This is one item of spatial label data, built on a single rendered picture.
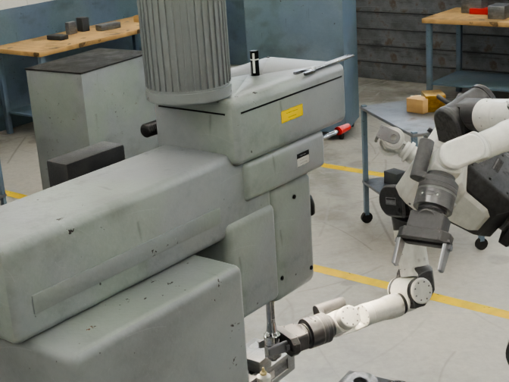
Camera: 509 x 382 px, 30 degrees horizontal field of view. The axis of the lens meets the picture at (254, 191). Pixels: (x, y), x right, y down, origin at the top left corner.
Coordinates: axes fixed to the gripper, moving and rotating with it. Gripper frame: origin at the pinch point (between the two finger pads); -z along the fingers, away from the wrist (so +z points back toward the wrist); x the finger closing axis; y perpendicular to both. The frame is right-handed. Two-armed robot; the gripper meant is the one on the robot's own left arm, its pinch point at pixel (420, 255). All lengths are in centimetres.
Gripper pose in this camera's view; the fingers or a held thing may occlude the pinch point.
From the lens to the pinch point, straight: 211.8
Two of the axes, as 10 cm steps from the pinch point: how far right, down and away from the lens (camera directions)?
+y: -4.3, -4.2, -8.0
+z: 3.0, -9.0, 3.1
